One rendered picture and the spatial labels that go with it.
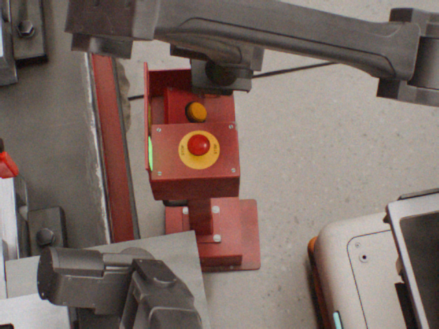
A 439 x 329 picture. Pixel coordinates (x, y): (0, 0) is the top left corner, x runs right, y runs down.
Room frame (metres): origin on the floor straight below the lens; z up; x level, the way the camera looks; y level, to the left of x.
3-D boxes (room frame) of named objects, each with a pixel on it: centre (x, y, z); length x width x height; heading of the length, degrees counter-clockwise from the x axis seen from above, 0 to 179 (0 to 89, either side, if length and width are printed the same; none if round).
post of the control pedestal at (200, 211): (0.52, 0.05, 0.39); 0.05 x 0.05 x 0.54; 2
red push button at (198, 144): (0.47, 0.03, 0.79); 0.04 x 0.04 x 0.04
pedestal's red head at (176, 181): (0.52, 0.05, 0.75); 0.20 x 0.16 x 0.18; 2
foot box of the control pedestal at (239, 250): (0.52, 0.02, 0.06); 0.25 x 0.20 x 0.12; 92
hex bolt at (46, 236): (0.28, 0.26, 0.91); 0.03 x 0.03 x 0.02
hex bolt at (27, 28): (0.64, 0.32, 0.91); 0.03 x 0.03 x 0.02
